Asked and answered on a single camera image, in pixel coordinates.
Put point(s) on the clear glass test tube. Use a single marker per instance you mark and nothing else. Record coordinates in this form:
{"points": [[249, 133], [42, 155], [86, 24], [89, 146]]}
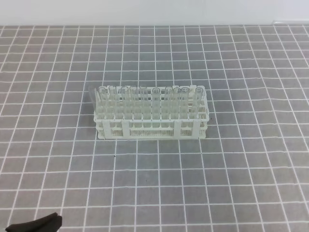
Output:
{"points": [[196, 102]]}

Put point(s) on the white test tube rack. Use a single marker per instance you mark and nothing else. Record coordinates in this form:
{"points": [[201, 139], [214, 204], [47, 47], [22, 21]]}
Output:
{"points": [[176, 129]]}

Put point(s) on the clear tube leftmost leaning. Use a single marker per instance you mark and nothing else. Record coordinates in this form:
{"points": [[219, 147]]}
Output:
{"points": [[93, 96]]}

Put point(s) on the grey grid tablecloth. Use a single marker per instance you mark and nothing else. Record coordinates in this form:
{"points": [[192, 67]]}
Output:
{"points": [[250, 173]]}

